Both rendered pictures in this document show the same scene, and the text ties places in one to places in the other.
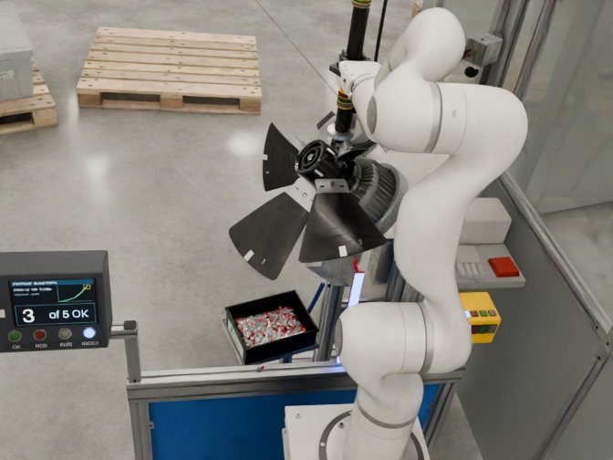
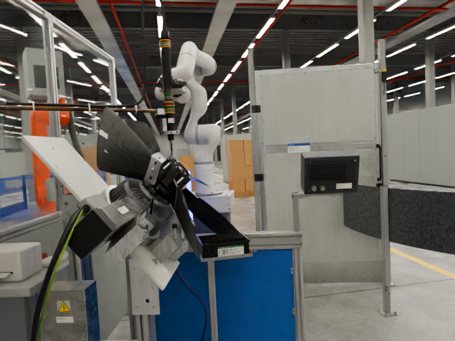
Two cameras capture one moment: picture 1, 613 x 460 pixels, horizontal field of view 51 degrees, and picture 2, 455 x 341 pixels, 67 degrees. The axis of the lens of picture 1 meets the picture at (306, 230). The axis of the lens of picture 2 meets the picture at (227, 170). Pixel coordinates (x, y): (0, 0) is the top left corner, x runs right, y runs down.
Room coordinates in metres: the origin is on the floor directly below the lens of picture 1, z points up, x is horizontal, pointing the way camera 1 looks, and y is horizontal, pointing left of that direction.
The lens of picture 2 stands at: (2.70, 0.56, 1.27)
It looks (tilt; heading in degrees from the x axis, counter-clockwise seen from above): 3 degrees down; 197
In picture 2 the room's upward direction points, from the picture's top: 3 degrees counter-clockwise
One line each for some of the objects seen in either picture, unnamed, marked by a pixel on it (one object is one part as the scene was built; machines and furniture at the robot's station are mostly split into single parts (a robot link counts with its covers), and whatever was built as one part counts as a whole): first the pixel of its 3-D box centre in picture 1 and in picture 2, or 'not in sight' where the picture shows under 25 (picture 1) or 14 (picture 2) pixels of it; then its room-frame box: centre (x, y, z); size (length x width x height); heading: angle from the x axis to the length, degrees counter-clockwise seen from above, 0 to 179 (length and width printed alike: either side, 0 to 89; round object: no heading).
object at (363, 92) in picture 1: (379, 110); (179, 93); (1.22, -0.12, 1.56); 0.13 x 0.09 x 0.08; 14
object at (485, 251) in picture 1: (470, 247); (30, 274); (1.71, -0.56, 0.85); 0.36 x 0.24 x 0.03; 14
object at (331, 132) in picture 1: (345, 116); (167, 122); (1.47, -0.06, 1.40); 0.09 x 0.07 x 0.10; 139
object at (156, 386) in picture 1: (302, 377); (212, 241); (1.09, -0.04, 0.82); 0.90 x 0.04 x 0.08; 104
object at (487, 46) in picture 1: (483, 48); not in sight; (1.93, -0.47, 1.45); 0.10 x 0.07 x 0.09; 139
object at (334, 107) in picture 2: not in sight; (319, 166); (-0.51, 0.44, 1.10); 1.21 x 0.06 x 2.20; 104
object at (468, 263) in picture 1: (467, 261); (56, 259); (1.60, -0.53, 0.87); 0.15 x 0.09 x 0.02; 9
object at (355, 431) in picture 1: (379, 429); (204, 178); (0.76, -0.20, 1.12); 0.19 x 0.19 x 0.18
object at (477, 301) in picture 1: (460, 319); not in sight; (1.18, -0.43, 1.02); 0.16 x 0.10 x 0.11; 104
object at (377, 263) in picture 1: (395, 253); (72, 316); (1.76, -0.32, 0.73); 0.15 x 0.09 x 0.22; 104
